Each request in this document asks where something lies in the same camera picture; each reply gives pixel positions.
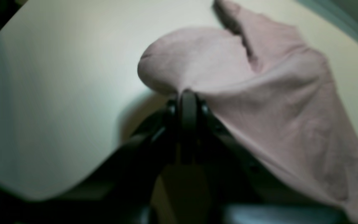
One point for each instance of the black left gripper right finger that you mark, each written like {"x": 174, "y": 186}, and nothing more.
{"x": 234, "y": 175}

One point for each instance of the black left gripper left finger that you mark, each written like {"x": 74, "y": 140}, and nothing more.
{"x": 129, "y": 174}

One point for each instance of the mauve grey t-shirt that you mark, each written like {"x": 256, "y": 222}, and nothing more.
{"x": 274, "y": 94}

